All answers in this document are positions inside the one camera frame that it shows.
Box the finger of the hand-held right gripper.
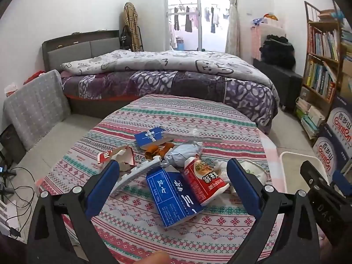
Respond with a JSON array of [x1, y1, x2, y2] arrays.
[[300, 161, 331, 191], [331, 170, 352, 196]]

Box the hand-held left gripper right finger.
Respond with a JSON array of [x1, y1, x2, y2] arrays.
[[226, 158, 326, 264]]

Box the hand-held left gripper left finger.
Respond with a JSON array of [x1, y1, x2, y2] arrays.
[[26, 159, 121, 264]]

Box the white plastic bin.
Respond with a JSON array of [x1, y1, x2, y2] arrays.
[[279, 151, 330, 196]]

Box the torn red and white box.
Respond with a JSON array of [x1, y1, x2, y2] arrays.
[[97, 145, 135, 171]]

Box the red and white carton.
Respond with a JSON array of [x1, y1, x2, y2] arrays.
[[182, 156, 230, 206]]

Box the large blue carton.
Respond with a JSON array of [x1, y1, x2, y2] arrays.
[[146, 167, 204, 228]]

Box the grey plastic bag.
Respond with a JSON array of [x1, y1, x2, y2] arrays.
[[164, 141, 204, 167]]

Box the person's left hand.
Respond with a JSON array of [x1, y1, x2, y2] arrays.
[[137, 250, 171, 264]]

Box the white plastic bag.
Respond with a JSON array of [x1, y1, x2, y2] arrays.
[[239, 161, 269, 191]]

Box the blue and white cardboard box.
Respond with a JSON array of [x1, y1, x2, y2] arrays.
[[326, 95, 352, 141], [312, 124, 347, 180]]

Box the crumpled white tissue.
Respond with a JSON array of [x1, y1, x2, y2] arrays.
[[214, 161, 230, 182]]

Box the white plastic rack piece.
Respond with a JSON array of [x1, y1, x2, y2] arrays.
[[111, 155, 163, 196]]

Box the stack of floor books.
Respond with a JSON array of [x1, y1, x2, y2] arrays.
[[295, 88, 326, 139]]

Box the small blue box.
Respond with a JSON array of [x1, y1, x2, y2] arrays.
[[134, 126, 168, 147]]

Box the clear plastic wrapper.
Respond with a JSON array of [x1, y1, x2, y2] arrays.
[[162, 129, 223, 145]]

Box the white power strip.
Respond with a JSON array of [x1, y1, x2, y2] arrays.
[[0, 201, 20, 237]]

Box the dark storage bench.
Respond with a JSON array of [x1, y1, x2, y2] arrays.
[[252, 59, 303, 112]]

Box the striped patterned tablecloth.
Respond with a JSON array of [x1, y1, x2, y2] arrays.
[[36, 93, 275, 264]]

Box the black case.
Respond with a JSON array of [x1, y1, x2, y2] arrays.
[[0, 124, 27, 164]]

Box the grey checked cushion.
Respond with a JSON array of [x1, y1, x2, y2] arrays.
[[3, 70, 71, 151]]

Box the brown cardboard box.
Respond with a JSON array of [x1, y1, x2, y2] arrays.
[[339, 42, 352, 100]]

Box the purple patterned blanket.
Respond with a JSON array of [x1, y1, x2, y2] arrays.
[[60, 70, 279, 136]]

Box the wooden bookshelf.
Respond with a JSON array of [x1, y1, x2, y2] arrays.
[[301, 1, 347, 111]]

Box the row of shelved books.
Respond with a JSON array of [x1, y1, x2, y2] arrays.
[[306, 25, 341, 99]]

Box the red cloth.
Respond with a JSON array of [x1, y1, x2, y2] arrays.
[[23, 70, 46, 86]]

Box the white cat print quilt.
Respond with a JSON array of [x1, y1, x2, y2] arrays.
[[60, 49, 279, 108]]

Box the pink hanging cloth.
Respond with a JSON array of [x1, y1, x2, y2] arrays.
[[251, 27, 262, 61]]

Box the black bag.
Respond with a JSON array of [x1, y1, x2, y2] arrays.
[[119, 26, 133, 50]]

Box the plaid coat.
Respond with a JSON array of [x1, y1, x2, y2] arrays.
[[123, 2, 142, 52]]

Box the cream curtain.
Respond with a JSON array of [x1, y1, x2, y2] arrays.
[[223, 0, 241, 57]]

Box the row of hanging clothes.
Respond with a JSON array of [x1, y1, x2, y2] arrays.
[[173, 4, 230, 34]]

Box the black cable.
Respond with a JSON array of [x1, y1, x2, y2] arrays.
[[0, 166, 37, 237]]

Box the dark bed frame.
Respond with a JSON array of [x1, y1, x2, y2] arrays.
[[41, 30, 143, 119]]

